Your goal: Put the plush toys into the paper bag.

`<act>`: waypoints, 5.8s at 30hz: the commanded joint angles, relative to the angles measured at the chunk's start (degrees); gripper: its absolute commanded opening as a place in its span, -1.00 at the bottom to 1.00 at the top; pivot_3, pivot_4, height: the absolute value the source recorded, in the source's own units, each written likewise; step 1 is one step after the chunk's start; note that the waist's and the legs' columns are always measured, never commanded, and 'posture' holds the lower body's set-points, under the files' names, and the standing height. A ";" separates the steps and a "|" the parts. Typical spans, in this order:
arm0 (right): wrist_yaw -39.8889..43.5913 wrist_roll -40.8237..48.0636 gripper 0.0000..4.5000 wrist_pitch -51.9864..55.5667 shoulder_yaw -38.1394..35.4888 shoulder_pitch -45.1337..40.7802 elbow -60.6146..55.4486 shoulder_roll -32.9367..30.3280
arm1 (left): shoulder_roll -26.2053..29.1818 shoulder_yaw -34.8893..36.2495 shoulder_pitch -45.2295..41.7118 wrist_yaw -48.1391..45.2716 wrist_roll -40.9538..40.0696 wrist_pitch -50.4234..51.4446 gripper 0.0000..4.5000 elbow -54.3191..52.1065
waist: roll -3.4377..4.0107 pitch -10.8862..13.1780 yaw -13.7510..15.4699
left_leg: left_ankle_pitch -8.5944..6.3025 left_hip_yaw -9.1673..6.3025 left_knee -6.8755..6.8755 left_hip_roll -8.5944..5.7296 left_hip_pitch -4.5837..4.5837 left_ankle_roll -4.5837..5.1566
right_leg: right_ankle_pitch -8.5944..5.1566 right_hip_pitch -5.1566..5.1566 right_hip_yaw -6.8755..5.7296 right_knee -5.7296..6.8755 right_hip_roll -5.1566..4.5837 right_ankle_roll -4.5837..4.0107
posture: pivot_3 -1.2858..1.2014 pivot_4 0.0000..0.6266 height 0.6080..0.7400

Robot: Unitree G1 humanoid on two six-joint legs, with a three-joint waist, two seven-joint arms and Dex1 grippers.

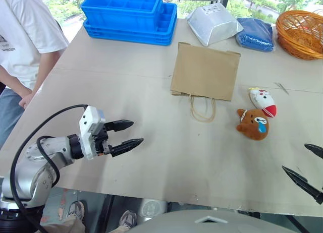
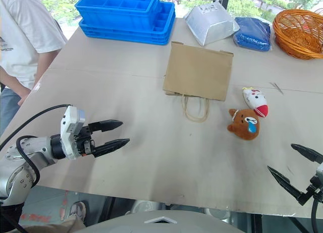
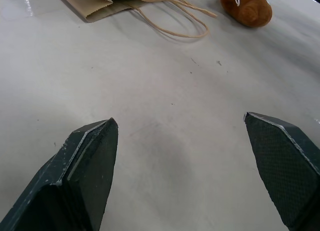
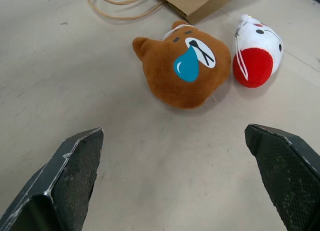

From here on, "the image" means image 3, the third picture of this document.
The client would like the brown kraft paper bag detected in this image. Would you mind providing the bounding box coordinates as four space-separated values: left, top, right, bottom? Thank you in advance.
52 0 218 39

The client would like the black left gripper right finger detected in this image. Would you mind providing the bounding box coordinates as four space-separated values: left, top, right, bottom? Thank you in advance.
242 112 320 231

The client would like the brown plush toy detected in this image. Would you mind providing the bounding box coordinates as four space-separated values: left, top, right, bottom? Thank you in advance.
218 0 273 28

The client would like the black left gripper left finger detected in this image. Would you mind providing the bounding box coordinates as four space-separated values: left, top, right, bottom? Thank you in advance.
0 117 119 231

